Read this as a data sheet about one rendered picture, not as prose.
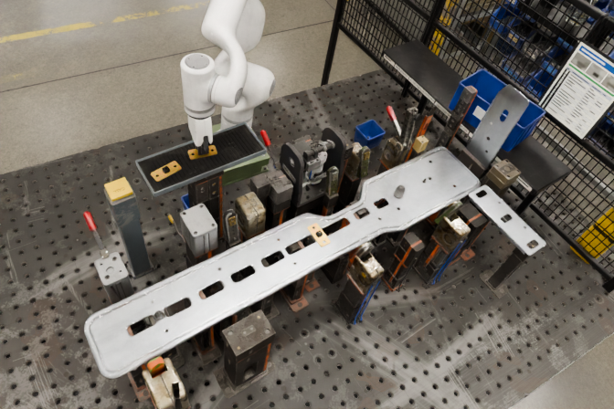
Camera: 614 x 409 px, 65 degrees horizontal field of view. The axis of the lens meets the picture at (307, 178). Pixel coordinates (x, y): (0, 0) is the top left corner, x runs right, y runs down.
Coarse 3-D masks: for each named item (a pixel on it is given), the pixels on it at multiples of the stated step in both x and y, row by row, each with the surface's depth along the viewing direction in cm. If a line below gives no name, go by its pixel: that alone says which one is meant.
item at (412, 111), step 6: (408, 108) 166; (414, 108) 165; (408, 114) 164; (414, 114) 164; (420, 114) 162; (408, 120) 165; (414, 120) 163; (408, 126) 169; (402, 132) 170; (408, 132) 172; (402, 138) 171; (408, 138) 173; (402, 144) 173; (408, 144) 175; (402, 150) 174
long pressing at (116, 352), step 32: (416, 160) 179; (448, 160) 181; (384, 192) 167; (416, 192) 169; (448, 192) 171; (288, 224) 154; (320, 224) 156; (352, 224) 157; (384, 224) 159; (224, 256) 144; (256, 256) 145; (288, 256) 147; (320, 256) 148; (160, 288) 135; (192, 288) 136; (224, 288) 137; (256, 288) 139; (96, 320) 127; (128, 320) 128; (160, 320) 129; (192, 320) 130; (96, 352) 122; (128, 352) 123; (160, 352) 124
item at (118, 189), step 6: (120, 180) 137; (126, 180) 137; (108, 186) 135; (114, 186) 135; (120, 186) 135; (126, 186) 136; (108, 192) 134; (114, 192) 134; (120, 192) 134; (126, 192) 134; (114, 198) 133; (120, 198) 134
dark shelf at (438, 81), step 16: (400, 48) 217; (416, 48) 219; (400, 64) 210; (416, 64) 212; (432, 64) 213; (416, 80) 204; (432, 80) 206; (448, 80) 207; (432, 96) 200; (448, 96) 201; (448, 112) 195; (464, 128) 191; (528, 144) 188; (496, 160) 183; (512, 160) 182; (528, 160) 183; (544, 160) 184; (528, 176) 177; (544, 176) 178; (560, 176) 180
